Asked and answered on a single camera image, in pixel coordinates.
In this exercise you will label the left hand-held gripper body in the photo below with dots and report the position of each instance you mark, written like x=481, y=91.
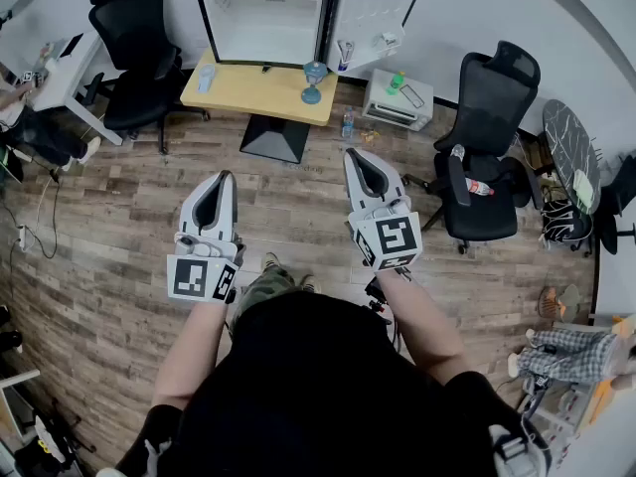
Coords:
x=186, y=276

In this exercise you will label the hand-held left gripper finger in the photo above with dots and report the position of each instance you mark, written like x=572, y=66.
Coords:
x=229, y=211
x=188, y=214

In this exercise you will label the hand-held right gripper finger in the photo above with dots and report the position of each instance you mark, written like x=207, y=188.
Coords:
x=390, y=179
x=353, y=182

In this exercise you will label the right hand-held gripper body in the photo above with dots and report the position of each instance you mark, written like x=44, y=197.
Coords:
x=395, y=236

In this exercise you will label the black mini fridge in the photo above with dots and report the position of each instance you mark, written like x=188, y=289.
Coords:
x=263, y=33

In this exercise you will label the person's left forearm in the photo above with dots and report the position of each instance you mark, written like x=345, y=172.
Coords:
x=194, y=346

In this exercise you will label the person's right forearm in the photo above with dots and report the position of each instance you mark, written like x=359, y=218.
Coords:
x=422, y=326

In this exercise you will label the clear water bottle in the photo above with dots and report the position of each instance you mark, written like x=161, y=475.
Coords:
x=348, y=124

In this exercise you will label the person's left shoe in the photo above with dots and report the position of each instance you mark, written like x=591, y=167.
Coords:
x=270, y=261

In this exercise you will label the person's shoe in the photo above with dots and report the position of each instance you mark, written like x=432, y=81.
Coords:
x=310, y=283
x=270, y=261

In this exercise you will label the white toaster oven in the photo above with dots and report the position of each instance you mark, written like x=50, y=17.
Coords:
x=392, y=107

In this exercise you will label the person's camouflage trousers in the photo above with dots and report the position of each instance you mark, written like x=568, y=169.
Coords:
x=263, y=286

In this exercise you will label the red label plastic bottle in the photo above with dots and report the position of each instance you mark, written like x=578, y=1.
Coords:
x=479, y=187

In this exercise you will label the person's right shoe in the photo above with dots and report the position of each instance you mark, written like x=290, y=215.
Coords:
x=310, y=283

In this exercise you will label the green plastic bottle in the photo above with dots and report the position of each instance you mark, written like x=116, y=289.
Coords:
x=396, y=82

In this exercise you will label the blue stemmed cup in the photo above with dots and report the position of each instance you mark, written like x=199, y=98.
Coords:
x=313, y=90

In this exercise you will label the black mesh office chair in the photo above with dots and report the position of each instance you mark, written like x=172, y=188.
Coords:
x=134, y=33
x=492, y=117

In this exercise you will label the small wooden table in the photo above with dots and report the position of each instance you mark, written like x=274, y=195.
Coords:
x=258, y=92

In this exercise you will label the small white handheld fan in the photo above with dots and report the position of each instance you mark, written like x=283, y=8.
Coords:
x=206, y=78

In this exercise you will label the small white box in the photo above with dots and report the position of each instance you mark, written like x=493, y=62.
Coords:
x=391, y=41

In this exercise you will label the white power strip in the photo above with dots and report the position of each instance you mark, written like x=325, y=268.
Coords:
x=23, y=236

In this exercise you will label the orange shoe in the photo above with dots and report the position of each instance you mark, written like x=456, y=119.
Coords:
x=548, y=302

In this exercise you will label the black and white bag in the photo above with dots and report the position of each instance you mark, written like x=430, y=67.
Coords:
x=564, y=224

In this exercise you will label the person's black shirt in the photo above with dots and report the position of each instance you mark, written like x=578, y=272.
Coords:
x=318, y=390

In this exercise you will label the round black marble table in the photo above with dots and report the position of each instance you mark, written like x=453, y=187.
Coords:
x=566, y=142

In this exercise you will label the white desk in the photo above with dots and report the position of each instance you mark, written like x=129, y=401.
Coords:
x=69, y=77

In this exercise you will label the grey shoe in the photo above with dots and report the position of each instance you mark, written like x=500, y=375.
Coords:
x=570, y=298

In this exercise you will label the white paper pack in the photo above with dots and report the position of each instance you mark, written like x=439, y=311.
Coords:
x=584, y=187

